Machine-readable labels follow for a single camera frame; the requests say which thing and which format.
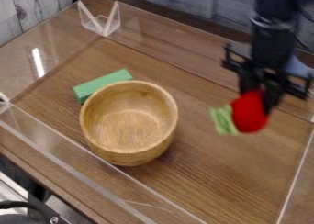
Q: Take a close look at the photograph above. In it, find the black cable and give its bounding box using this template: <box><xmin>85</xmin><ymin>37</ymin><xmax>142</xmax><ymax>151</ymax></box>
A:
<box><xmin>0</xmin><ymin>199</ymin><xmax>46</xmax><ymax>224</ymax></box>

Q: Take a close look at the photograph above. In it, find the black metal bracket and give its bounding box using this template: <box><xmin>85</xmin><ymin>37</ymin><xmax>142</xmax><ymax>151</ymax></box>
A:
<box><xmin>26</xmin><ymin>194</ymin><xmax>70</xmax><ymax>224</ymax></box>

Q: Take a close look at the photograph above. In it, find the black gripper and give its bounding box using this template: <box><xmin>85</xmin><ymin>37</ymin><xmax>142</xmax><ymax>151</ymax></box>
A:
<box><xmin>221</xmin><ymin>19</ymin><xmax>312</xmax><ymax>115</ymax></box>

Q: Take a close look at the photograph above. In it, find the red plush strawberry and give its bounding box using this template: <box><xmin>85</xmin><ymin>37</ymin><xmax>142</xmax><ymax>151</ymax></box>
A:
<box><xmin>209</xmin><ymin>89</ymin><xmax>268</xmax><ymax>135</ymax></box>

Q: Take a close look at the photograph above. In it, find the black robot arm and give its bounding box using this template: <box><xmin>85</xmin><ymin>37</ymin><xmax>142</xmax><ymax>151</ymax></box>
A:
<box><xmin>221</xmin><ymin>0</ymin><xmax>314</xmax><ymax>113</ymax></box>

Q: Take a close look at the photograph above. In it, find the clear acrylic enclosure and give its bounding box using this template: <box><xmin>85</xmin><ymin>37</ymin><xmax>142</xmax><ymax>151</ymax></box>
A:
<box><xmin>0</xmin><ymin>0</ymin><xmax>314</xmax><ymax>224</ymax></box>

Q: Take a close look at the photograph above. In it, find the wooden bowl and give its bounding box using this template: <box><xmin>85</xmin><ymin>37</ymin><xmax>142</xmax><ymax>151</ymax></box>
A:
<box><xmin>80</xmin><ymin>81</ymin><xmax>178</xmax><ymax>166</ymax></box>

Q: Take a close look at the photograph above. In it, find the green foam block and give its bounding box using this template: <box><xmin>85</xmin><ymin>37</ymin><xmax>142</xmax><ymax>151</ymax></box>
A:
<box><xmin>72</xmin><ymin>69</ymin><xmax>133</xmax><ymax>104</ymax></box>

